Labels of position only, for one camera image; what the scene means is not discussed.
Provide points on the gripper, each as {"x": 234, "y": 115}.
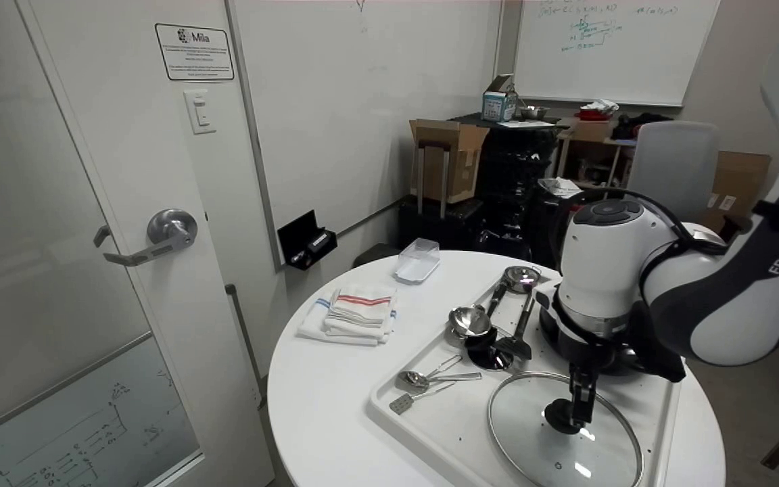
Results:
{"x": 592, "y": 352}

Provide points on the glass lid with black knob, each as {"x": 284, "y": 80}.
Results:
{"x": 538, "y": 446}

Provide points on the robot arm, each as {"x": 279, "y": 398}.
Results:
{"x": 606, "y": 270}

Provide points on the black pot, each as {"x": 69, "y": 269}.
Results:
{"x": 549, "y": 331}

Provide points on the black spatula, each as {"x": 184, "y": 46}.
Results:
{"x": 516, "y": 341}

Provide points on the small black saucepan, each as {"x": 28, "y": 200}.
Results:
{"x": 487, "y": 348}

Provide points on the white plastic tray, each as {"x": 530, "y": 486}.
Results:
{"x": 443, "y": 419}

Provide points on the metal measuring spoon set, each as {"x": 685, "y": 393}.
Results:
{"x": 416, "y": 381}

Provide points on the white plastic bag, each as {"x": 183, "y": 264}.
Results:
{"x": 560, "y": 187}

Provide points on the clear plastic container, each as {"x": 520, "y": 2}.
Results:
{"x": 418, "y": 262}

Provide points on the black shelf unit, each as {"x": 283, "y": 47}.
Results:
{"x": 518, "y": 169}

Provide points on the red striped folded towel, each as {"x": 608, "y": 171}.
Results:
{"x": 361, "y": 310}

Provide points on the grey office chair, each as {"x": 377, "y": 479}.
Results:
{"x": 673, "y": 169}

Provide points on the wooden table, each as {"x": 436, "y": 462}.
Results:
{"x": 592, "y": 145}

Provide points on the flat cardboard box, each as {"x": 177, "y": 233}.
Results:
{"x": 741, "y": 182}

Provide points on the open cardboard box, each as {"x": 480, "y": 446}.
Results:
{"x": 454, "y": 162}

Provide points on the blue striped folded towel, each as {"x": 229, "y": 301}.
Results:
{"x": 312, "y": 325}

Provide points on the red container with white cloth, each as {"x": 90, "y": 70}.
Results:
{"x": 596, "y": 110}

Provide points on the metal bowl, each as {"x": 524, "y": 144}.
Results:
{"x": 533, "y": 112}

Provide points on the teal and white carton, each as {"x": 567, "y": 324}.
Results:
{"x": 499, "y": 105}

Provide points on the black marker holder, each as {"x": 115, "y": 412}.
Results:
{"x": 305, "y": 240}

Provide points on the whiteboard with green writing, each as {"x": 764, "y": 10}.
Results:
{"x": 633, "y": 61}

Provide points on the white door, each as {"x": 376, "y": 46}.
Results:
{"x": 159, "y": 304}

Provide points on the large wall whiteboard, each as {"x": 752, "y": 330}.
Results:
{"x": 362, "y": 115}

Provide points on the white light switch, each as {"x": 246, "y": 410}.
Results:
{"x": 200, "y": 111}

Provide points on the white sign with black frame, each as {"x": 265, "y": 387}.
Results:
{"x": 195, "y": 52}

